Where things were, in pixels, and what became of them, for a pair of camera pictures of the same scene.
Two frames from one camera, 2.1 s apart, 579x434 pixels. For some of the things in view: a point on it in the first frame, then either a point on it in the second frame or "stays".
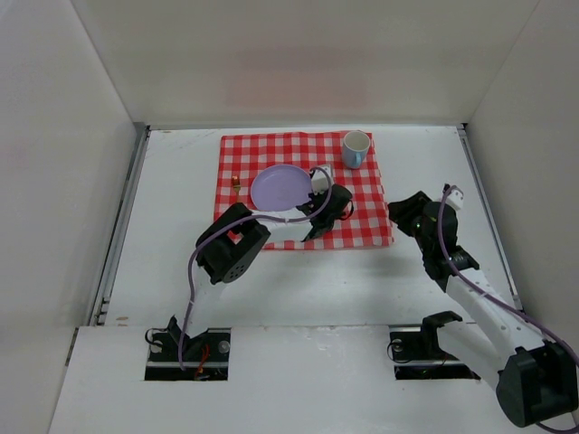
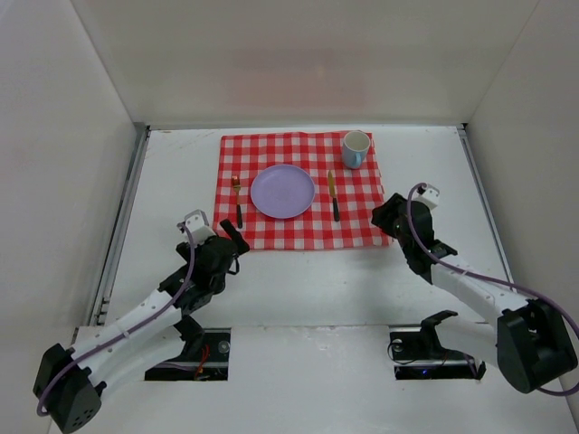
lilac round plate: (280, 187) stays
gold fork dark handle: (235, 181) stays
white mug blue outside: (355, 148) stays
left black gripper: (319, 217) → (224, 247)
